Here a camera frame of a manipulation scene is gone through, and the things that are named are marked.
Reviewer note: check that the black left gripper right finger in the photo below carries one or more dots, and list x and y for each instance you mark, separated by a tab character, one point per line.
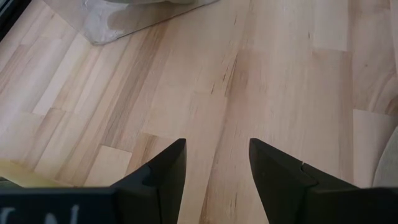
280	186

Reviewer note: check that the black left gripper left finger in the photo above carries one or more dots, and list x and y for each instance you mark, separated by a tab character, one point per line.
158	186

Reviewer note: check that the black table frame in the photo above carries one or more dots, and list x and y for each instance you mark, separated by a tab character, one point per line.
9	15

